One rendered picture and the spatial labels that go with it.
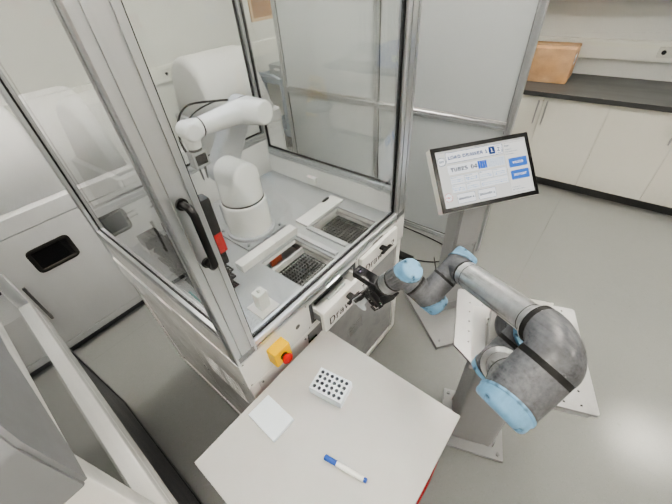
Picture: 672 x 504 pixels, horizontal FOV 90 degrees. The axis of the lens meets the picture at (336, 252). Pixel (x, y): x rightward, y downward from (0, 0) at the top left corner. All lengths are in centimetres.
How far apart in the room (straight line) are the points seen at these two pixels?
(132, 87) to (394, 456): 112
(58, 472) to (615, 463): 218
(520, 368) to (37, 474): 76
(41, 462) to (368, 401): 90
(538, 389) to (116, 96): 89
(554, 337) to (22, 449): 83
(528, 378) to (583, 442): 153
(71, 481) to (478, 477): 172
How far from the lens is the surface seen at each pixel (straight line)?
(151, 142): 71
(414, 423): 123
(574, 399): 143
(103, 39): 68
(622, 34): 435
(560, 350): 78
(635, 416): 249
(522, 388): 77
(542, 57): 400
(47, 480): 62
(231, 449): 126
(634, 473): 233
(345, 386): 122
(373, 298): 116
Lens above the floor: 189
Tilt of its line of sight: 41 degrees down
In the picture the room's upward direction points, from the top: 5 degrees counter-clockwise
